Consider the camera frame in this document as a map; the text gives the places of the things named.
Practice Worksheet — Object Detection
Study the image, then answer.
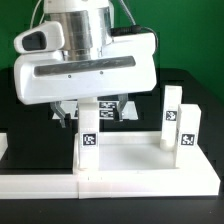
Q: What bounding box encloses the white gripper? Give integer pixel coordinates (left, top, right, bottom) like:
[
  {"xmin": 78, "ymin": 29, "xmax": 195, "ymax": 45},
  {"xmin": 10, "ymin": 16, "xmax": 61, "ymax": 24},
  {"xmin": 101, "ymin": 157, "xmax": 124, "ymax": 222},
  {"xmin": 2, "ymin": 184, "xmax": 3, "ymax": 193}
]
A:
[{"xmin": 14, "ymin": 33, "xmax": 156, "ymax": 128}]

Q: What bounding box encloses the white desk tabletop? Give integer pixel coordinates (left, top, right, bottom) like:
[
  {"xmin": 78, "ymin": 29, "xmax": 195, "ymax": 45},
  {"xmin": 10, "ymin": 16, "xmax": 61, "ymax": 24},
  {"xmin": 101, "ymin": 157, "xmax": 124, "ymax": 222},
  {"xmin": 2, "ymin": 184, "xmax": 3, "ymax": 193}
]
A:
[{"xmin": 73, "ymin": 131, "xmax": 204, "ymax": 175}]

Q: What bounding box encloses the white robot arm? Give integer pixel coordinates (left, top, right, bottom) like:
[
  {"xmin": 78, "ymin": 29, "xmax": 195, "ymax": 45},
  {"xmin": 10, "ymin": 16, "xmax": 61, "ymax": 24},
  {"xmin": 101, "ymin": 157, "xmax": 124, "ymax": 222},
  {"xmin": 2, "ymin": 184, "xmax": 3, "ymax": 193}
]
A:
[{"xmin": 14, "ymin": 0, "xmax": 158, "ymax": 121}]

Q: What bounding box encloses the white part at left edge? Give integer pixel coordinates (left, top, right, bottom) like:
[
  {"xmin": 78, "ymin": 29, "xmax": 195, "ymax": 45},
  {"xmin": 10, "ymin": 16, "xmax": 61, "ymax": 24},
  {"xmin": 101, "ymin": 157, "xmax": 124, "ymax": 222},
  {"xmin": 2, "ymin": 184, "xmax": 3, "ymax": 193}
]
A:
[{"xmin": 0, "ymin": 133, "xmax": 8, "ymax": 160}]

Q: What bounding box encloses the white L-shaped obstacle fixture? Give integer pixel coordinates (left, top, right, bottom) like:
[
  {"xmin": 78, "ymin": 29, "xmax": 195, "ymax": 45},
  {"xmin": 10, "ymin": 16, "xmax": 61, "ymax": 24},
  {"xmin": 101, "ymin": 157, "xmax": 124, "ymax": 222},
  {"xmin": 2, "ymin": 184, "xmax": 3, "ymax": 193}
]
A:
[{"xmin": 0, "ymin": 154, "xmax": 220, "ymax": 199}]

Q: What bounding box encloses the base plate with fiducial tags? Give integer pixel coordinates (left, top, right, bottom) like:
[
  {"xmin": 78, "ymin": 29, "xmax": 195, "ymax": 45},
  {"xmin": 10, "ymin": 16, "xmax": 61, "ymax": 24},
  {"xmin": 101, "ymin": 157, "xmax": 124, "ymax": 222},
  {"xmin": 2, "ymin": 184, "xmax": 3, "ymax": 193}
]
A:
[{"xmin": 61, "ymin": 100, "xmax": 138, "ymax": 120}]

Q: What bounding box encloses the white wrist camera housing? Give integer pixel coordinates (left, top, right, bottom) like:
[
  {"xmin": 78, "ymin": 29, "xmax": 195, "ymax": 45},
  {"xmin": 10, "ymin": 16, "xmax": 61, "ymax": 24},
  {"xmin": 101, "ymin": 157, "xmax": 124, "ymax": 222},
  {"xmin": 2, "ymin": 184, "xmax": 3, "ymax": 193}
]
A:
[{"xmin": 14, "ymin": 21, "xmax": 65, "ymax": 54}]

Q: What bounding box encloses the black camera cable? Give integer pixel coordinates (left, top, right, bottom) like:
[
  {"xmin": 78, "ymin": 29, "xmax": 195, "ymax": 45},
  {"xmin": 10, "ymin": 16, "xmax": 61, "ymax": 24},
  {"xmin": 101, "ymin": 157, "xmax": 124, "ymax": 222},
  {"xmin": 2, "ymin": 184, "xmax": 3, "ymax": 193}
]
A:
[{"xmin": 109, "ymin": 25, "xmax": 158, "ymax": 44}]

